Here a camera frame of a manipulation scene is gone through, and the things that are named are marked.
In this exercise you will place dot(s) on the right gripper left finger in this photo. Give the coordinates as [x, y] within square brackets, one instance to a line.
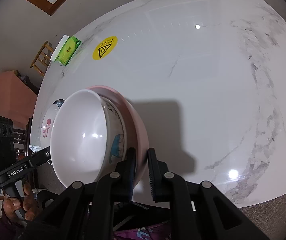
[129, 174]

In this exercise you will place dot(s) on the white blue ribbed bowl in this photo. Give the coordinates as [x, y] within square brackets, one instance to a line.
[88, 138]

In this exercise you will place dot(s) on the white rose plate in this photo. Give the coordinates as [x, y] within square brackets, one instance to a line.
[47, 125]

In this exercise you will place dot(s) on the light bamboo chair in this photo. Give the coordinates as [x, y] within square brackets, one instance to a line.
[42, 59]

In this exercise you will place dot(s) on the green tissue box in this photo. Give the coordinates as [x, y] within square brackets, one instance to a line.
[65, 49]

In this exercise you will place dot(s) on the pink bowl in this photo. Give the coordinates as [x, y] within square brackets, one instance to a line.
[136, 133]

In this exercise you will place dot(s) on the blue floral plate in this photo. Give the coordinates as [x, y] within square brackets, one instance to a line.
[59, 102]

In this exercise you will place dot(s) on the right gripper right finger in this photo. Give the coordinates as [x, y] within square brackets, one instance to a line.
[157, 169]

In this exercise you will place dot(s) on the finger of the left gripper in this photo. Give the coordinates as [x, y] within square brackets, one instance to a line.
[40, 157]

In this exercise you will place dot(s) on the yellow warning sticker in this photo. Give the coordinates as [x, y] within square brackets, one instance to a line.
[104, 47]

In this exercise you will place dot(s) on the person's left hand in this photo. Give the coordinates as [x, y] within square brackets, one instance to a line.
[29, 204]

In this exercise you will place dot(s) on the dark chair at left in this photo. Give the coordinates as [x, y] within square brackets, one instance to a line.
[22, 141]

